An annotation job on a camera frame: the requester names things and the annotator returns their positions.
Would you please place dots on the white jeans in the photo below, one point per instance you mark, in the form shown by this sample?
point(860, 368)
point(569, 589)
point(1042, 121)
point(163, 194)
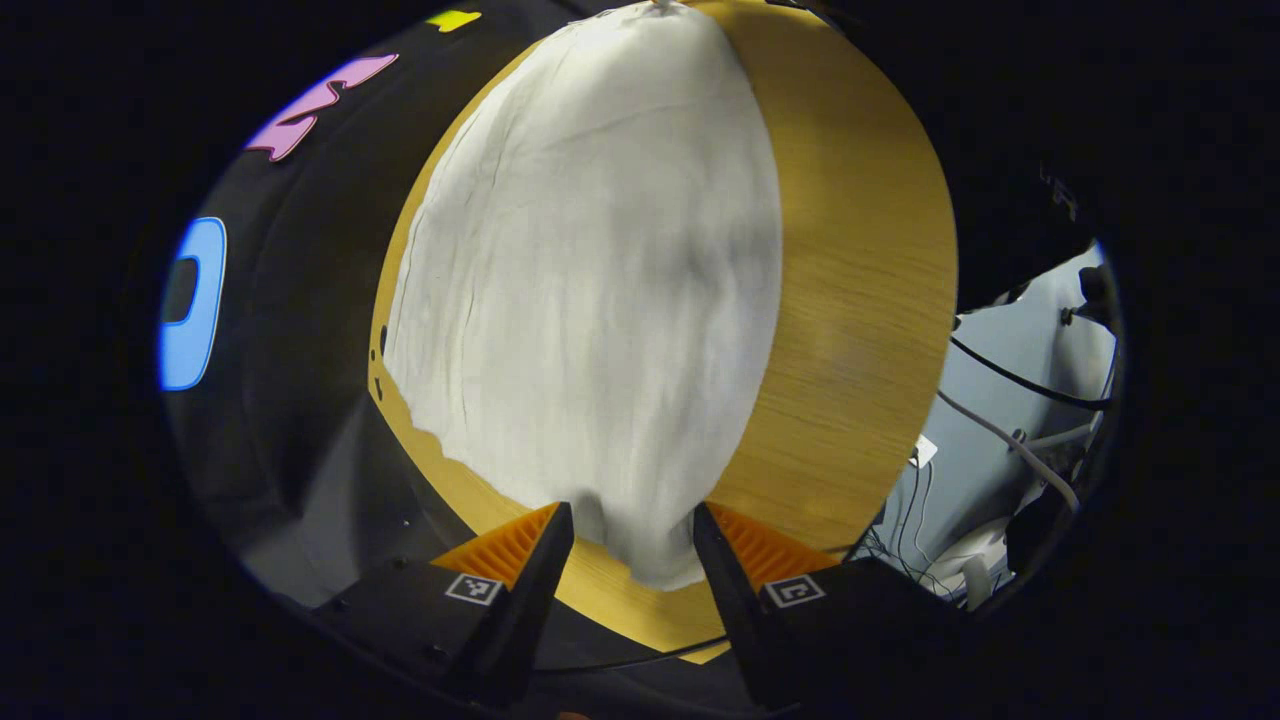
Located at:
point(600, 280)

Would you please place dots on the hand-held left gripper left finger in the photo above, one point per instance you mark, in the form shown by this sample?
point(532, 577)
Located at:
point(530, 600)

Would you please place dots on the white wall plug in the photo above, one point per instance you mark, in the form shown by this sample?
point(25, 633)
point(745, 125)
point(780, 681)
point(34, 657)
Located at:
point(923, 450)

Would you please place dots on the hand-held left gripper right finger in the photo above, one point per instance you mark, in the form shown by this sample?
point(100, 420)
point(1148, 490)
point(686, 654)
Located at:
point(730, 590)

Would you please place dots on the white power strip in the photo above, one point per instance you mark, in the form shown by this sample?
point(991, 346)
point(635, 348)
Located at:
point(975, 570)

